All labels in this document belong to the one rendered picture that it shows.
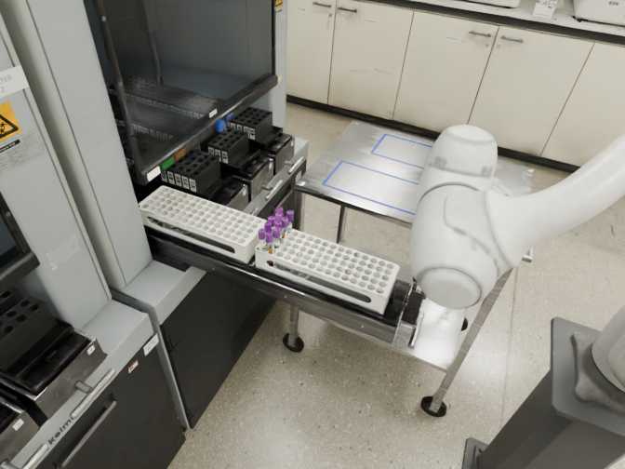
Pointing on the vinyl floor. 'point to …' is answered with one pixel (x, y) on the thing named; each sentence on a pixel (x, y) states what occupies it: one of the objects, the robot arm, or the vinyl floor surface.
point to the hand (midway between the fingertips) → (411, 310)
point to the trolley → (404, 165)
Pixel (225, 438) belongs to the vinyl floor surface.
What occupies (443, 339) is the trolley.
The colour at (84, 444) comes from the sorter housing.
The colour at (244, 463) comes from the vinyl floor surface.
